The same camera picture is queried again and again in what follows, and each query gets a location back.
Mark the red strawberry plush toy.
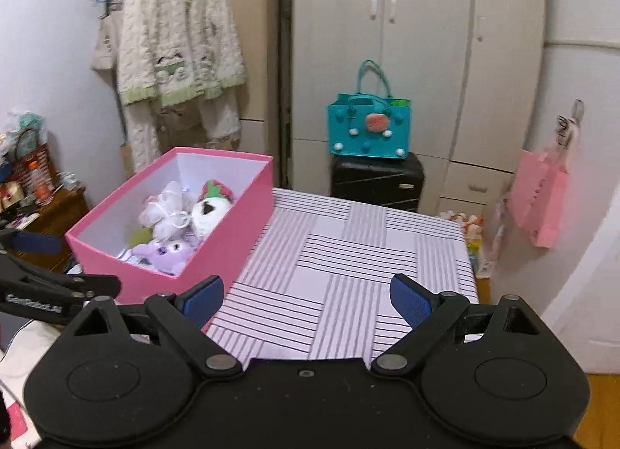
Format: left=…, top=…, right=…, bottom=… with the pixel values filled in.
left=198, top=180, right=236, bottom=202

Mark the beige wardrobe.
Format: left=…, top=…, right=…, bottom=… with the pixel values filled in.
left=227, top=0, right=546, bottom=217

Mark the striped tablecloth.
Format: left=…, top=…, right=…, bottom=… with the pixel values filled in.
left=201, top=187, right=481, bottom=363

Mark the woven basket bag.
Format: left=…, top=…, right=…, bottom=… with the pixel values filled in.
left=10, top=126, right=52, bottom=188

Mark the white panda plush toy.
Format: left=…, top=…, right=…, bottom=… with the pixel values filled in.
left=191, top=197, right=233, bottom=239

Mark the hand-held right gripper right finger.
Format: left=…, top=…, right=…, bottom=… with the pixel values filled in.
left=370, top=273, right=541, bottom=378

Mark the white door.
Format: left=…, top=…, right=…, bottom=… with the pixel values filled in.
left=547, top=216, right=620, bottom=375

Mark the green orange plush toy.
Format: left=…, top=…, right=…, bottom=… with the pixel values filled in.
left=128, top=226, right=153, bottom=249

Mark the pink cardboard box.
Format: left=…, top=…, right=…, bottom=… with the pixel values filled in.
left=65, top=147, right=275, bottom=333

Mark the teal felt handbag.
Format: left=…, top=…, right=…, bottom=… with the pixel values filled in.
left=327, top=60, right=412, bottom=159

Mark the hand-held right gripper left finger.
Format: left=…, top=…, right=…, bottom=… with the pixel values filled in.
left=60, top=275, right=243, bottom=379

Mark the black suitcase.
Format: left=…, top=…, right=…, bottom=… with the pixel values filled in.
left=330, top=151, right=425, bottom=213

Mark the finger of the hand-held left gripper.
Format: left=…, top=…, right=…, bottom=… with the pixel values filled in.
left=0, top=228, right=63, bottom=256
left=0, top=255, right=122, bottom=303

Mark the beige canvas tote bag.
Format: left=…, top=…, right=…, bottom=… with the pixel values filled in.
left=92, top=13, right=127, bottom=81

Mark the pink paper bag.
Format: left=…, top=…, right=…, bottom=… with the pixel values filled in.
left=506, top=149, right=570, bottom=249

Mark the orange bottle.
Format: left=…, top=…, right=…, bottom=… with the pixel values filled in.
left=26, top=161, right=52, bottom=200

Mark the purple plush toy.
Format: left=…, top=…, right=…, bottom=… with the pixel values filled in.
left=131, top=238, right=197, bottom=276

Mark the cream fleece pajamas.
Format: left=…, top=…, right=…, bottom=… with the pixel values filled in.
left=92, top=0, right=245, bottom=173

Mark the white orange plastic package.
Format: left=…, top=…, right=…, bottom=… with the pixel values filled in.
left=438, top=209, right=485, bottom=241

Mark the wooden cabinet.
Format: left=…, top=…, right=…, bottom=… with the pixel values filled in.
left=0, top=185, right=90, bottom=275

